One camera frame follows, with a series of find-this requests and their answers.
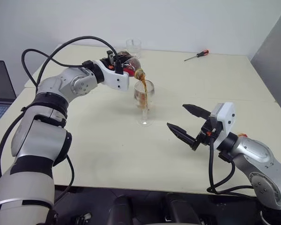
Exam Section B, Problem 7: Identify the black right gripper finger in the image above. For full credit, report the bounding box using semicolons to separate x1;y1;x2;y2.
182;104;211;119
166;122;199;150

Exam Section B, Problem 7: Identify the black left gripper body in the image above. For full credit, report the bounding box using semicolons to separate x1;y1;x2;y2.
99;57;116;71

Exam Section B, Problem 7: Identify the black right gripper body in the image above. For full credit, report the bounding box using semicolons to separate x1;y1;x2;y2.
192;116;217;152

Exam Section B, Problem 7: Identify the clear plastic drink bottle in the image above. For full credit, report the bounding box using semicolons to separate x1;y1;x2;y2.
114;50;147;82

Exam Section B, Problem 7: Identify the clear wine glass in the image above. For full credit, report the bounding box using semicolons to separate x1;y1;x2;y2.
133;79;155;128

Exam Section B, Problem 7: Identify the clear glass tumbler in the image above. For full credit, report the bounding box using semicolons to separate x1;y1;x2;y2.
126;38;142;59

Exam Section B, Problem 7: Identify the dark rounded shape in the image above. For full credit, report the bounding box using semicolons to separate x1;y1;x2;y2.
164;192;202;225
108;195;133;225

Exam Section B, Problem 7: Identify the grey partition panel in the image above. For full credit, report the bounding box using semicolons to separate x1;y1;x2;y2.
249;3;281;104

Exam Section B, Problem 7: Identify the dark open laptop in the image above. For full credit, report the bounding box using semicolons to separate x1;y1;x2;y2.
0;60;17;130

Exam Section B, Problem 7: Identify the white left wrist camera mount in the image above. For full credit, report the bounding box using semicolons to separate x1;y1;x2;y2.
93;59;130;91

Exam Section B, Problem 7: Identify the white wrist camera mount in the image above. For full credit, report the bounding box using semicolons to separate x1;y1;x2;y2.
93;59;130;91
210;102;236;151

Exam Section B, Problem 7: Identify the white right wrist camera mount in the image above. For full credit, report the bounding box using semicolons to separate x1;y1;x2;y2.
210;102;236;151

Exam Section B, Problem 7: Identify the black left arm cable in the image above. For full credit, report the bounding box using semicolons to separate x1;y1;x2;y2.
0;36;123;204

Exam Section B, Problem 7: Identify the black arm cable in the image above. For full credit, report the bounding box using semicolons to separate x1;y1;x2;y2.
206;137;258;195
0;36;123;204

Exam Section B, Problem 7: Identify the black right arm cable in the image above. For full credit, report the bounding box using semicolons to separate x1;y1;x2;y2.
206;137;258;195

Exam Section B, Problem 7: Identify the orange black handled screwdriver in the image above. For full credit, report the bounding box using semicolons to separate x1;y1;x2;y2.
184;49;210;62

